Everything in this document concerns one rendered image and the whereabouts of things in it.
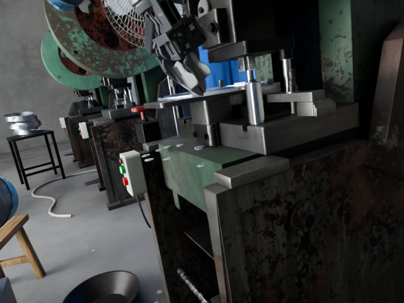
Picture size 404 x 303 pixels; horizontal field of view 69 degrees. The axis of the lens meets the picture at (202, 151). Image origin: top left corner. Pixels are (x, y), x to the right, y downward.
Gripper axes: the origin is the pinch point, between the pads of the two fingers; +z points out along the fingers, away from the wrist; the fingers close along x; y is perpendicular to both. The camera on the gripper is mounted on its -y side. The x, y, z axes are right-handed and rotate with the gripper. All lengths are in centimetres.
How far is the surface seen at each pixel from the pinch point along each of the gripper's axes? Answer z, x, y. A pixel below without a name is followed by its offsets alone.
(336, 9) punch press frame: 3.8, 40.9, 6.8
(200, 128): 10.9, -0.4, -9.9
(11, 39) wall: -141, 29, -672
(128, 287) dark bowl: 63, -47, -56
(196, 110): 6.8, 1.6, -10.8
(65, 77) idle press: -23, 20, -314
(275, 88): 12.9, 20.5, -1.9
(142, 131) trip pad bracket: 9.2, -7.3, -37.5
